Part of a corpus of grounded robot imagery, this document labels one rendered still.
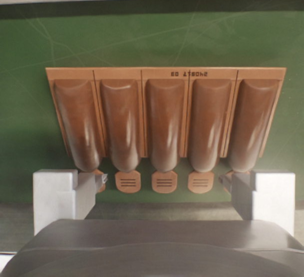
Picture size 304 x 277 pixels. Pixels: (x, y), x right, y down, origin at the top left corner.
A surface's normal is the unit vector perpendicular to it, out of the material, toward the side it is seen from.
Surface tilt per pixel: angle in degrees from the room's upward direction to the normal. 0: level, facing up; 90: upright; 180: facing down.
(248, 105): 25
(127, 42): 2
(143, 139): 2
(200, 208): 90
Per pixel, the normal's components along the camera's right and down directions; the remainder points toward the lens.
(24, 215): -0.04, -0.69
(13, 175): -0.02, 0.73
